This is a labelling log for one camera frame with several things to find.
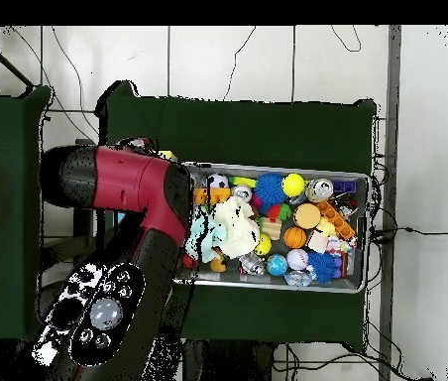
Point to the dark green side table cloth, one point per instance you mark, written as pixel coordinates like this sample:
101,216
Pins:
6,139

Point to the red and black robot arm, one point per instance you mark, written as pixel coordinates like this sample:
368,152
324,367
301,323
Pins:
129,182

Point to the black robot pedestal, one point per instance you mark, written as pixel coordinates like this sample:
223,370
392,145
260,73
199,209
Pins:
224,365

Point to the cream waffle cloth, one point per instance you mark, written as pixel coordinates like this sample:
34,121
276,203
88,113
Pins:
236,226

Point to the blue and green globe ball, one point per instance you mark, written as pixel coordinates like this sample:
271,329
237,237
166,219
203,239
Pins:
276,265

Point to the blue spiky rubber ball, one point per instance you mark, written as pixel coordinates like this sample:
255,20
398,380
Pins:
324,266
269,188

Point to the light teal waffle cloth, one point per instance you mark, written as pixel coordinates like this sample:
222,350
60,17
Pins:
208,238

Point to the black and white soccer ball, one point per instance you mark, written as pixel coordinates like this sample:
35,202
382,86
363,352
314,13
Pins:
218,181

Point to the orange toy basketball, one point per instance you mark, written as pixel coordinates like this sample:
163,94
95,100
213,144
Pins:
295,237

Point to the orange toy building block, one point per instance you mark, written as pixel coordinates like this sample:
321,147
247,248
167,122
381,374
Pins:
220,196

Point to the yellow smooth ball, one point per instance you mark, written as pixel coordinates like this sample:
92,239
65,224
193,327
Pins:
293,185

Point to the white toy baseball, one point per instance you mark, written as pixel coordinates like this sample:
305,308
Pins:
297,259

